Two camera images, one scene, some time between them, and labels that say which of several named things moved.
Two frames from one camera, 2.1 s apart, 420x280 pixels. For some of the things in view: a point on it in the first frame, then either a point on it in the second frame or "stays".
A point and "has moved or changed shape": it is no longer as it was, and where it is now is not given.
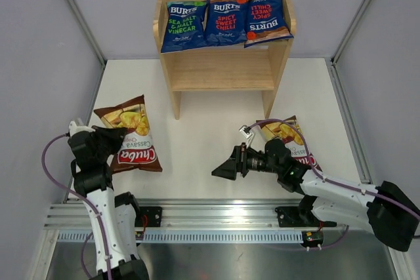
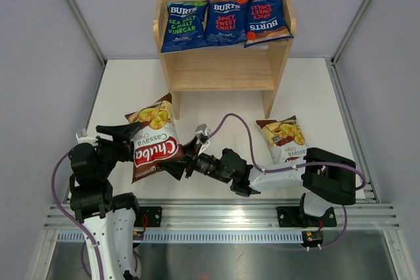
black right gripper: (230, 168) to (191, 152)
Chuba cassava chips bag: (287, 129) stays
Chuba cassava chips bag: (137, 151) has moved or changed shape
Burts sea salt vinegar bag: (184, 28) stays
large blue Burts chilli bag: (265, 21) stays
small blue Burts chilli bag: (226, 19) stays
